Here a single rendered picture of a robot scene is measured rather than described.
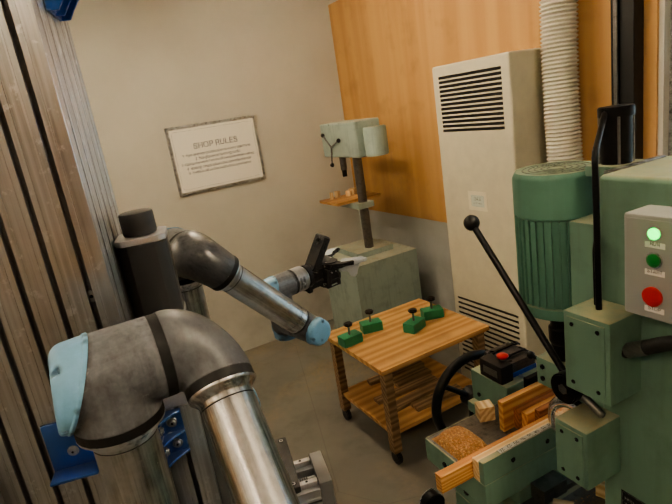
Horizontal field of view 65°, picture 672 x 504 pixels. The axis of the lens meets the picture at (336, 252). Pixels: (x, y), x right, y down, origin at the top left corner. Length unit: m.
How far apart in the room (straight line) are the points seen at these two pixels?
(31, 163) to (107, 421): 0.39
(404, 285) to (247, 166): 1.40
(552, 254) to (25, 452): 1.01
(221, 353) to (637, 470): 0.79
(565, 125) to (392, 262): 1.44
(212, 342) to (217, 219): 3.17
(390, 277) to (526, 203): 2.40
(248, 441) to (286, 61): 3.58
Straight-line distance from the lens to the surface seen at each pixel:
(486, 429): 1.39
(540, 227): 1.14
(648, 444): 1.13
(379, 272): 3.42
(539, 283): 1.18
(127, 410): 0.74
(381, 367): 2.47
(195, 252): 1.25
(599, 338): 0.97
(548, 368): 1.33
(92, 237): 0.89
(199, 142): 3.81
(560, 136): 2.57
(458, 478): 1.23
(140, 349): 0.72
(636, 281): 0.92
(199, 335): 0.73
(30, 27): 0.89
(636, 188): 0.95
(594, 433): 1.09
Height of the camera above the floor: 1.70
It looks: 15 degrees down
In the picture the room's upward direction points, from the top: 9 degrees counter-clockwise
